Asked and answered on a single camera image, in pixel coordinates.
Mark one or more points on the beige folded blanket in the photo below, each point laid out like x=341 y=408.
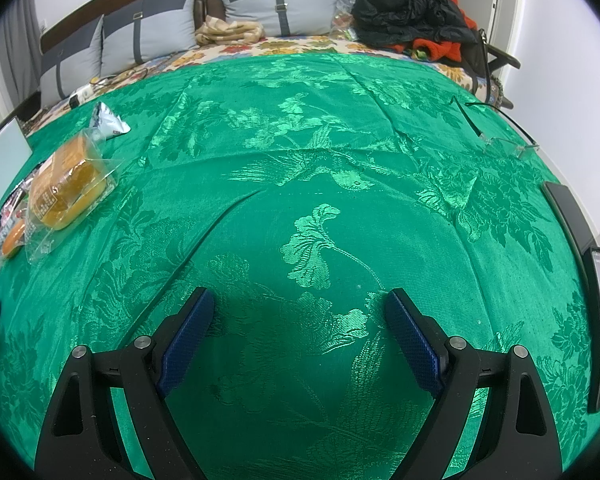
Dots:
x=230 y=30

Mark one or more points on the rimless eyeglasses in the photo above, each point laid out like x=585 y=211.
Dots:
x=500 y=142

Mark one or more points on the black and red backpack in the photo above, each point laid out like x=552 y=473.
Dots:
x=405 y=10

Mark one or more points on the dark sausage packet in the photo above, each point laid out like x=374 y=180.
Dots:
x=16 y=199

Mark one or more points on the green floral satin blanket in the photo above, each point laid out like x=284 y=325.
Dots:
x=300 y=185

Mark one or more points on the clear bread packet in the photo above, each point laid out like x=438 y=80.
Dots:
x=67 y=185

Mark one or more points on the white charger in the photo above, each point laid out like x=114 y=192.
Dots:
x=82 y=95

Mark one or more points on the floral bed sheet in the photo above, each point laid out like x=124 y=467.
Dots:
x=300 y=45

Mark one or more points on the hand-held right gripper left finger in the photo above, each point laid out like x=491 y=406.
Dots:
x=190 y=340

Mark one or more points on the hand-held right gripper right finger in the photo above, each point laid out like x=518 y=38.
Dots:
x=412 y=340

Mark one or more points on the silver snack packet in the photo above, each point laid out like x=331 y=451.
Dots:
x=107 y=122

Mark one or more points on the orange sausage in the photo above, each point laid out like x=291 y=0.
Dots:
x=14 y=241

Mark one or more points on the white board panel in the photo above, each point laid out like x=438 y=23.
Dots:
x=0 y=160

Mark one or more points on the dark chair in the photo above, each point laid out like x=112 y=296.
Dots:
x=500 y=57

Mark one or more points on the black tablet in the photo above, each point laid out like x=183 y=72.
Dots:
x=567 y=212

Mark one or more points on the grey curtain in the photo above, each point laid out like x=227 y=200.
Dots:
x=17 y=45

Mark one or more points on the red fleece garment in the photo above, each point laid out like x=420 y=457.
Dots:
x=437 y=45

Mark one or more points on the clear plastic bag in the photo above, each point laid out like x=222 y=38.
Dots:
x=342 y=25

